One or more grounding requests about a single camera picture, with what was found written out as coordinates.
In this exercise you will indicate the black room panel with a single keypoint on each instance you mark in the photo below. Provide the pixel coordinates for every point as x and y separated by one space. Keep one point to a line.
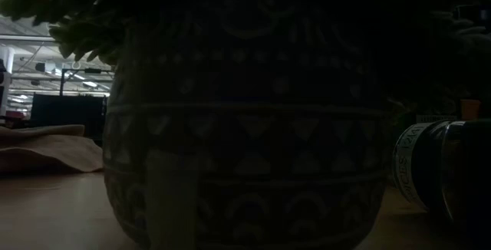
65 116

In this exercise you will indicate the green potted plant patterned pot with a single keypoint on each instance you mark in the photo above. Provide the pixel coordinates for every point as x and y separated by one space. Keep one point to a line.
245 146

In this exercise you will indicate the black room stand frame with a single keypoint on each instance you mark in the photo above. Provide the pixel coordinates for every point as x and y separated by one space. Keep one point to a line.
62 85

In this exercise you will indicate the beige cloth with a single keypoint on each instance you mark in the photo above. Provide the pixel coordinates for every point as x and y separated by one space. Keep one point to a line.
46 150

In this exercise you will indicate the green lid spice jar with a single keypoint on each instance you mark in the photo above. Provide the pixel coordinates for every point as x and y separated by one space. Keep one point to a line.
426 162

